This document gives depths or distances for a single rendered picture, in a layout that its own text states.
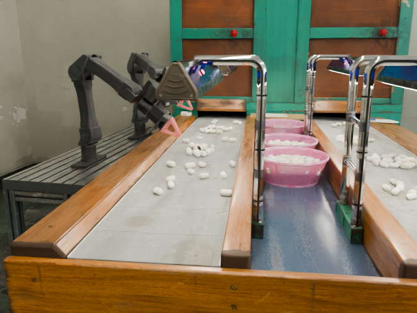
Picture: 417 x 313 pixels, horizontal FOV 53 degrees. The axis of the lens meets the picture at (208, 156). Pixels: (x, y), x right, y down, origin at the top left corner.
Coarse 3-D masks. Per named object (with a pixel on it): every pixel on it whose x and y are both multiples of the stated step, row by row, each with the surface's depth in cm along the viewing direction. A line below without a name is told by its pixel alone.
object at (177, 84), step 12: (180, 60) 79; (192, 60) 92; (168, 72) 76; (180, 72) 76; (192, 72) 84; (204, 72) 100; (216, 72) 122; (168, 84) 76; (180, 84) 76; (192, 84) 76; (204, 84) 88; (216, 84) 112; (156, 96) 77; (168, 96) 77; (180, 96) 77; (192, 96) 76
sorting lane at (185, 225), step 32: (192, 128) 221; (160, 160) 154; (192, 160) 154; (224, 160) 154; (128, 192) 118; (192, 192) 119; (128, 224) 96; (160, 224) 96; (192, 224) 96; (224, 224) 96; (96, 256) 81; (128, 256) 81; (160, 256) 81; (192, 256) 81
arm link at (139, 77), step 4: (136, 68) 224; (140, 68) 226; (136, 72) 224; (140, 72) 227; (144, 72) 227; (132, 76) 226; (136, 76) 225; (140, 76) 226; (132, 80) 228; (136, 80) 225; (140, 80) 226; (140, 84) 227; (136, 104) 228; (136, 108) 228; (136, 112) 228; (140, 112) 228; (140, 116) 228; (144, 116) 229; (136, 120) 230; (140, 120) 230; (144, 120) 232
